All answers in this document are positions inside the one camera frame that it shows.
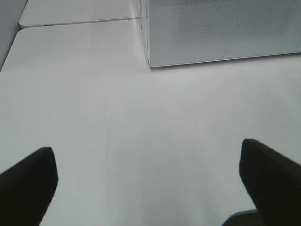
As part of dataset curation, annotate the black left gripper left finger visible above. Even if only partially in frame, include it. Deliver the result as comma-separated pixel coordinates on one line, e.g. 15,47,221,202
0,147,58,226

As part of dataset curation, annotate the white microwave door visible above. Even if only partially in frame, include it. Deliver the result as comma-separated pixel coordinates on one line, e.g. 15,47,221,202
141,0,301,67

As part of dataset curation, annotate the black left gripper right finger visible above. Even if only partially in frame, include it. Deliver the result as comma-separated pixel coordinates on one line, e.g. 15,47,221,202
224,138,301,226

